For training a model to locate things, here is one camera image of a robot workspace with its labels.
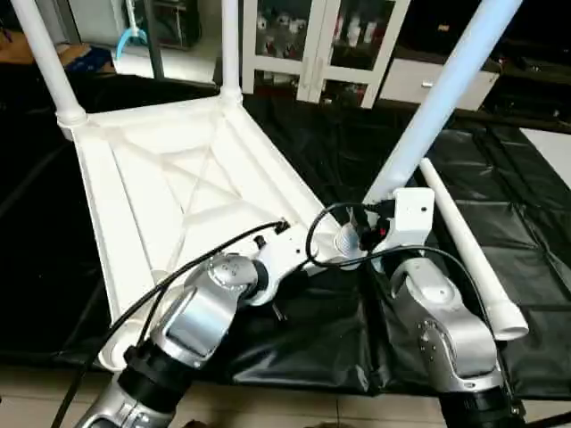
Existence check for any black stand leg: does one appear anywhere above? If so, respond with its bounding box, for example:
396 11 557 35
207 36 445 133
535 410 571 428

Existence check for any brown cardboard box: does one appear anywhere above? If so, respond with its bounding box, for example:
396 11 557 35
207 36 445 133
58 46 115 74

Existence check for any black work mat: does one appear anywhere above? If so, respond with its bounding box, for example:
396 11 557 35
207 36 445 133
0 71 571 402

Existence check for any blue plastic tool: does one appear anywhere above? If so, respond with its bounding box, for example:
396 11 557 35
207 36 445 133
114 0 151 62

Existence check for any white glass-door cabinet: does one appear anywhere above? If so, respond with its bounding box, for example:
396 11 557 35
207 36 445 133
243 0 411 110

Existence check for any black metal pole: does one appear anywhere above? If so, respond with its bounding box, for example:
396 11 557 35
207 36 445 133
143 0 166 81

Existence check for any white drawer unit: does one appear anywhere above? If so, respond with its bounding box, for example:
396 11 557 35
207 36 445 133
379 58 501 112

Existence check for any white plastic table top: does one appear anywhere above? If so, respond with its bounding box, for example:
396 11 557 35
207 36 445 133
58 89 367 371

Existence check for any white flat board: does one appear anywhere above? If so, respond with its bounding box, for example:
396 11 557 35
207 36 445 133
519 128 571 193

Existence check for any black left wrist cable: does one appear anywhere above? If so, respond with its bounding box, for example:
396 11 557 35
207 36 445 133
49 218 291 428

